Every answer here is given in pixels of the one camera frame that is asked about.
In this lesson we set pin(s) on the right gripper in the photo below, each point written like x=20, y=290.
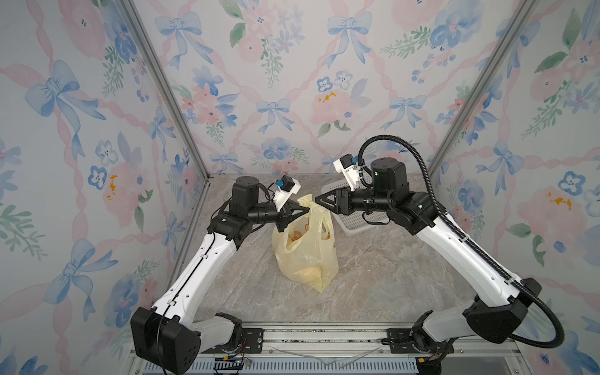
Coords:
x=342, y=201

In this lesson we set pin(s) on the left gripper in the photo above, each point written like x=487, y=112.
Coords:
x=281, y=214

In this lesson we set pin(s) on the yellow plastic bag orange print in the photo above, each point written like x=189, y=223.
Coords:
x=305, y=250

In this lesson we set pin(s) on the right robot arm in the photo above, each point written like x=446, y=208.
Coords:
x=498, y=307

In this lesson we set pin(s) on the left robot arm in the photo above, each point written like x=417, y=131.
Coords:
x=166, y=334

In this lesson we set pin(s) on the white plastic basket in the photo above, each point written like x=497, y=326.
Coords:
x=354, y=223

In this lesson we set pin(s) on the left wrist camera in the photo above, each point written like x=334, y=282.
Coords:
x=286, y=187

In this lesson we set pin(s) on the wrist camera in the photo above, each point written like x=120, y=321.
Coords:
x=286, y=187
x=347, y=166

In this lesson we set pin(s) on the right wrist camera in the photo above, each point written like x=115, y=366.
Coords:
x=347, y=166

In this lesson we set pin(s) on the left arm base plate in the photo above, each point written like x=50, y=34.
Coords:
x=244, y=340

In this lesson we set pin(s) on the left corner aluminium post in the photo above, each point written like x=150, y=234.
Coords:
x=140, y=35

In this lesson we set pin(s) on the corner aluminium post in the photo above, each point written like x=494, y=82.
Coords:
x=499, y=54
x=140, y=35

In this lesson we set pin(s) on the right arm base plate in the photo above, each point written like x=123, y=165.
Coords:
x=404, y=341

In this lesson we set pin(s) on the aluminium frame rail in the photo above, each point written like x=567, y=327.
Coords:
x=352, y=348

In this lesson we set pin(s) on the right corner aluminium post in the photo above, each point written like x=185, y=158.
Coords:
x=499, y=54

